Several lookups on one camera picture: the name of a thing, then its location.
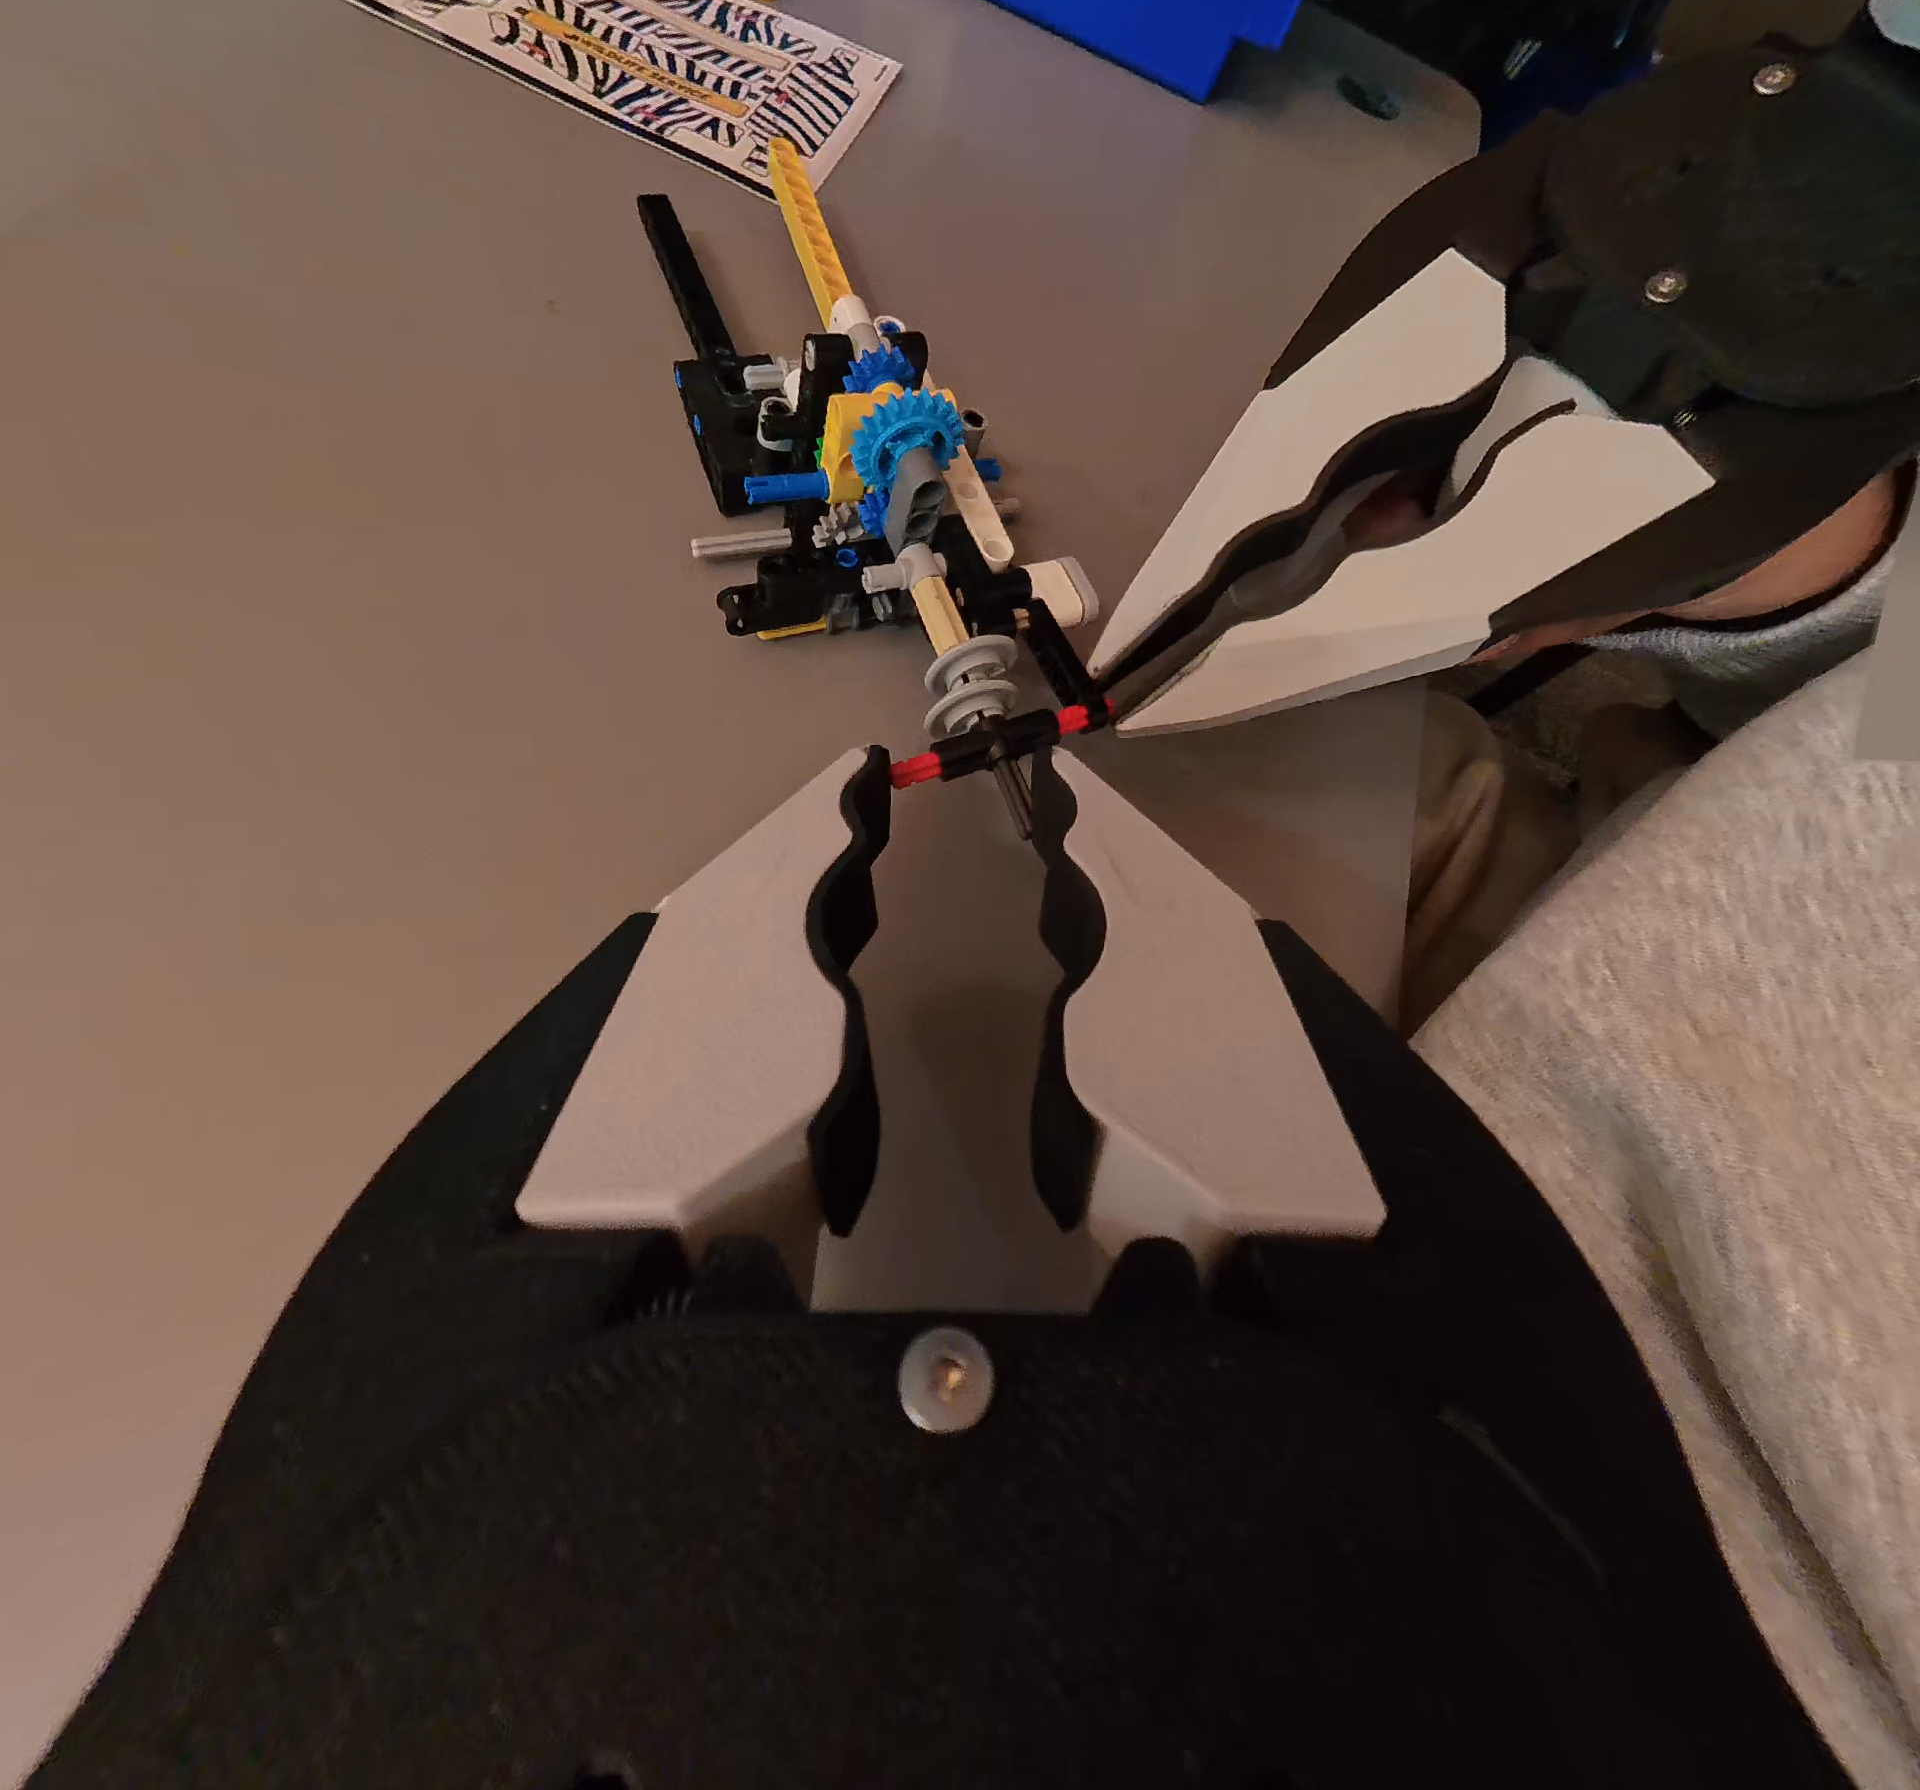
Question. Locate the zebra striped sticker sheet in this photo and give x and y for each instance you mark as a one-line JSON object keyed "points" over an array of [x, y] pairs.
{"points": [[629, 51]]}

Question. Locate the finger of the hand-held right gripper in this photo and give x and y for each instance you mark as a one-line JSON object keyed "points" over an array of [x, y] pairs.
{"points": [[1349, 395], [1470, 575]]}

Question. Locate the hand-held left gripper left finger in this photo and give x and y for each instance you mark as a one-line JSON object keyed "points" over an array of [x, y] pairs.
{"points": [[689, 1070]]}

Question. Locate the person's right hand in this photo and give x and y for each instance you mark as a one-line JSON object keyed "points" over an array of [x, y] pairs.
{"points": [[1769, 575]]}

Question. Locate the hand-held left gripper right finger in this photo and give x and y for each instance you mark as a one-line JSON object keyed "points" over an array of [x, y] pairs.
{"points": [[1216, 1086]]}

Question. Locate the multicoloured lego gear assembly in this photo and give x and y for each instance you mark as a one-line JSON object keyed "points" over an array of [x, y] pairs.
{"points": [[900, 440]]}

